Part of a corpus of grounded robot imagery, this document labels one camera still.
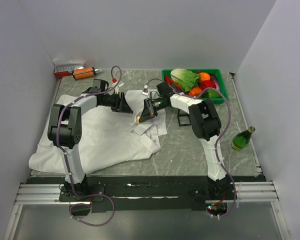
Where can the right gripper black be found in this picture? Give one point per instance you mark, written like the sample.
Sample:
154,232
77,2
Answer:
148,112

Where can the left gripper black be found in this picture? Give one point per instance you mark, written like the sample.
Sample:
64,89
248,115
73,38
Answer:
121,104

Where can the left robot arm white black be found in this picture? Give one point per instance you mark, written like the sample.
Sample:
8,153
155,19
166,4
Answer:
65,131

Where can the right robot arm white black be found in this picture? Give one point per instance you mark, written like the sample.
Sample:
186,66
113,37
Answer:
206,126

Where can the toy red chili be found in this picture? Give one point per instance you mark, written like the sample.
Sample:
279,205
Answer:
169,81

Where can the toy cabbage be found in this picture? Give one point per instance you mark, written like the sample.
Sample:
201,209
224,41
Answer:
184,78

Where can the orange cylinder tool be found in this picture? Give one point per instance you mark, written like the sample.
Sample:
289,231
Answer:
83,73

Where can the toy orange bell pepper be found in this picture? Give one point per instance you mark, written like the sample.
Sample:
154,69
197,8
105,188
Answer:
195,92

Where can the toy red bell pepper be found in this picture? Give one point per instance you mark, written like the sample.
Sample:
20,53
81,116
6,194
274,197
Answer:
207,84

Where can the toy green bell pepper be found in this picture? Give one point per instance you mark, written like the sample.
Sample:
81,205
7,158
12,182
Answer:
211,94

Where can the toy orange fruit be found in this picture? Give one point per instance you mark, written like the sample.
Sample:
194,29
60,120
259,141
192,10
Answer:
204,77

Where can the red white carton box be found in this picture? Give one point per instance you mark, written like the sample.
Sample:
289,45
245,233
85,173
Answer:
65,67

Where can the green plastic basket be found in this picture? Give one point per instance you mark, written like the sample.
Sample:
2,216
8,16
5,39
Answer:
215,71

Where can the toy purple eggplant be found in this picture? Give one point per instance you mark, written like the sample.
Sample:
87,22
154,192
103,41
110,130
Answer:
215,81

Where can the green glass bottle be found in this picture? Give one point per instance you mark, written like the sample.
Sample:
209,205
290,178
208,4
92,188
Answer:
241,140

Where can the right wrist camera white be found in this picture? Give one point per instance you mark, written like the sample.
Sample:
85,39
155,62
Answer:
146,91

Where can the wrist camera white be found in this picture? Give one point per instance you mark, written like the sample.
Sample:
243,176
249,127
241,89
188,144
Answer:
146,91
116,86

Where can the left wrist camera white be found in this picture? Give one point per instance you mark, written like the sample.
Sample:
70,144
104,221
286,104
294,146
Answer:
116,86

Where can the small black frame stand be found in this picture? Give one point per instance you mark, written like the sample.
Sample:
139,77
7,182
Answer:
183,118

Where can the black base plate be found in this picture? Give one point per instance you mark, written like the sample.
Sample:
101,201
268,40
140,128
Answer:
129,193

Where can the aluminium rail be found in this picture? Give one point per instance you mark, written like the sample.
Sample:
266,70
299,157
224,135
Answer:
48,194

